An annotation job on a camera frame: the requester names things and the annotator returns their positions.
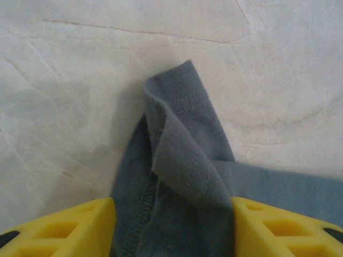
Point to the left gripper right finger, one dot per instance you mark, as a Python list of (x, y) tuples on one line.
[(281, 230)]

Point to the grey t-shirt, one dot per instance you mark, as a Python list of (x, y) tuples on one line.
[(182, 150)]

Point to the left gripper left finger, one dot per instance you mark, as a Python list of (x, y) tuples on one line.
[(67, 233)]

